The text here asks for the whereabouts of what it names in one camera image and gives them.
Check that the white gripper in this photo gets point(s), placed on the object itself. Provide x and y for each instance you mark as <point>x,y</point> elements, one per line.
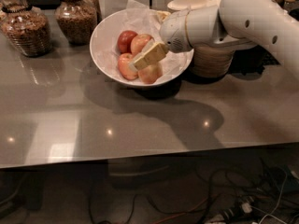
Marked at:
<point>173,32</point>

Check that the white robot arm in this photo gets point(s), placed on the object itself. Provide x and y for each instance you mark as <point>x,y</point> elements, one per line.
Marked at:
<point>232,24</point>

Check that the front right apple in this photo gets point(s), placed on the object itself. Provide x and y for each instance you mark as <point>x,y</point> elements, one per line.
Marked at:
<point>151,73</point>

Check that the top red-yellow apple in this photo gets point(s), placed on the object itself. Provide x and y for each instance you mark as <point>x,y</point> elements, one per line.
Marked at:
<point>139,42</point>

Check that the front left apple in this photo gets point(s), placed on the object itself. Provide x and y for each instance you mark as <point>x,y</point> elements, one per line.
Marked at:
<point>123,66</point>

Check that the dark red apple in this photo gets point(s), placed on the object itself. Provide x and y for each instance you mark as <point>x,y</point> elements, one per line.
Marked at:
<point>125,39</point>

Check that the white ceramic bowl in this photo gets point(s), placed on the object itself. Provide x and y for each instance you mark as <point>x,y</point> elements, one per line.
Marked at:
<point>105,53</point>

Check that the front stack paper bowls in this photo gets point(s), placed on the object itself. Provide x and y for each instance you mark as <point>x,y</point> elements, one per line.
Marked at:
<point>211,62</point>

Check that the middle glass granola jar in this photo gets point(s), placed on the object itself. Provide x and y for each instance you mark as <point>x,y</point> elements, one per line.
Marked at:
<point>77,20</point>

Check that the glass granola jar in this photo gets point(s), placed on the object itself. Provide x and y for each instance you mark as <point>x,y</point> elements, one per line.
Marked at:
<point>25,27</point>
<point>77,20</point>

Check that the black cutlery caddy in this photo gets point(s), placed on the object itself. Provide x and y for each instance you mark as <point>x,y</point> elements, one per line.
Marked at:
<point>248,61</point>

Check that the left glass granola jar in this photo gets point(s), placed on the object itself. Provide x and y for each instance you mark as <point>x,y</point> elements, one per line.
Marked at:
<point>25,27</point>

